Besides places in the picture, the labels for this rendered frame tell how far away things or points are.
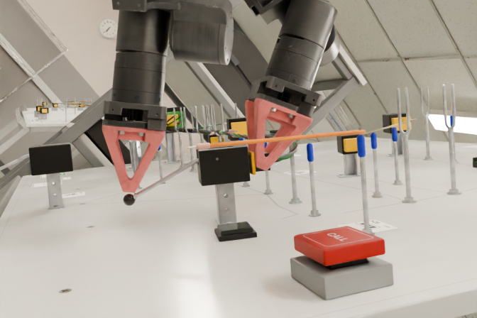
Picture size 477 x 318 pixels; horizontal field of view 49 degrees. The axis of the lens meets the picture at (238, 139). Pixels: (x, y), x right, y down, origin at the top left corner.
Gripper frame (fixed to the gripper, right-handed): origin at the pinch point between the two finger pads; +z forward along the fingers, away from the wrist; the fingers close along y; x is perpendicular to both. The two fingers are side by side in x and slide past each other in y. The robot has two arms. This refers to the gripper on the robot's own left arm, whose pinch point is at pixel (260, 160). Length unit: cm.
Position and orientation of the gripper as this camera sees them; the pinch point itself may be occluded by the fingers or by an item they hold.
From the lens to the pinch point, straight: 62.0
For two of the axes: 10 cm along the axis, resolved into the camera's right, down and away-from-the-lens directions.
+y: -1.7, -0.5, 9.8
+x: -9.3, -3.3, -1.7
